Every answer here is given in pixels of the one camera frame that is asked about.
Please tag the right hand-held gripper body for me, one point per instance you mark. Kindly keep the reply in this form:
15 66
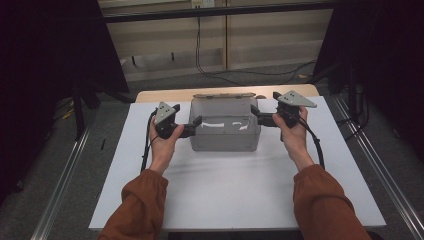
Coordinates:
293 100

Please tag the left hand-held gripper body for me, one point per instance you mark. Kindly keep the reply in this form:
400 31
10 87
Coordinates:
165 115

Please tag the clear plastic storage box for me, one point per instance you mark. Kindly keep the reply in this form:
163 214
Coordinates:
225 141

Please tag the clear plastic box lid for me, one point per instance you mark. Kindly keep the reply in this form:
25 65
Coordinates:
223 95

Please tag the person's left hand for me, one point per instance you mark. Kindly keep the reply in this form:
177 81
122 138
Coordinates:
162 151

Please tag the person's right hand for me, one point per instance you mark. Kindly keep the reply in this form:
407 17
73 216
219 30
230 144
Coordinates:
295 143

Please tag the wooden table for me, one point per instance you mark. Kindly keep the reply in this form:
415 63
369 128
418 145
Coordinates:
166 95

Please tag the white paper scrap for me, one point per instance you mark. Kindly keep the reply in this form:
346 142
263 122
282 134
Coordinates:
213 125

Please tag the beige cabinet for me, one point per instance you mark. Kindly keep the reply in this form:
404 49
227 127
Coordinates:
266 40

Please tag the white board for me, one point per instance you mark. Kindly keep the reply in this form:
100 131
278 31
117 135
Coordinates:
233 193

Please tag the black stand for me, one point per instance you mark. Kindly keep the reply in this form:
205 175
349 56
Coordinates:
79 113

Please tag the black curtain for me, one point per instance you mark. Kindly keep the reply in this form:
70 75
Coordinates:
383 50
50 66

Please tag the black horizontal bar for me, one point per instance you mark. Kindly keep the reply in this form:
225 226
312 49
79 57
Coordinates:
216 11

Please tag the white wall socket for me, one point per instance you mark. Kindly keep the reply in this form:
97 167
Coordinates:
203 3

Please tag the aluminium rail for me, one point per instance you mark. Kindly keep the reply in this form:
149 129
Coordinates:
61 186
390 186

